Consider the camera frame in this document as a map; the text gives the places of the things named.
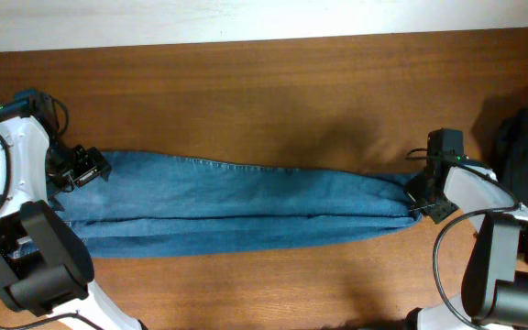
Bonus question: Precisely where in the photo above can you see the blue denim jeans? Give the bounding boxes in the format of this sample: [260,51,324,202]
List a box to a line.
[59,151,421,259]

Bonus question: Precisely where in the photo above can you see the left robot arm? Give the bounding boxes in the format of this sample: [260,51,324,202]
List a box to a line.
[0,89,146,330]

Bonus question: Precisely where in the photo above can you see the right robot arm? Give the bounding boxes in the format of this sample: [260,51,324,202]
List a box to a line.
[405,128,528,330]

